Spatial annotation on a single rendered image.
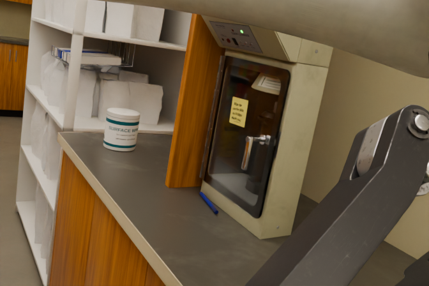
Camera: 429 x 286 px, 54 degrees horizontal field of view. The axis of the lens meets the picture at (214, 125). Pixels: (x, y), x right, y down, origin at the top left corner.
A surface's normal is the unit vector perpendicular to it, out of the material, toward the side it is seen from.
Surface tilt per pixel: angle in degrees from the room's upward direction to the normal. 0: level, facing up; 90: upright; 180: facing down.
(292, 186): 90
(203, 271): 0
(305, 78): 90
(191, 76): 90
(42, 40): 90
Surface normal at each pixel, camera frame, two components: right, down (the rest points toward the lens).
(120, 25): -0.14, 0.34
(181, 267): 0.17, -0.97
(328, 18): -0.33, 0.72
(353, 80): -0.84, -0.04
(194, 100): 0.52, 0.26
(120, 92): 0.33, 0.24
